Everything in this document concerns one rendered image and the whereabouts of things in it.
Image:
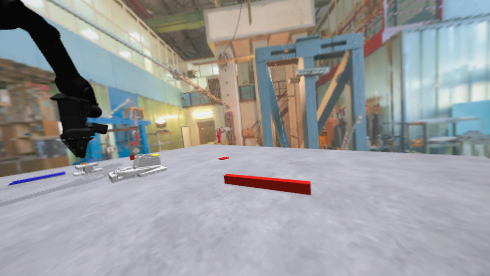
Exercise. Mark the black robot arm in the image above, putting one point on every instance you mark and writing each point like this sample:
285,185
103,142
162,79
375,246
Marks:
77,96

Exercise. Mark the red flat bar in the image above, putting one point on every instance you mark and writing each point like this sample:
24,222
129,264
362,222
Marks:
285,185

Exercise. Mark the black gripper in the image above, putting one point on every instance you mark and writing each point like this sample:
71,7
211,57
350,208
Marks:
74,134

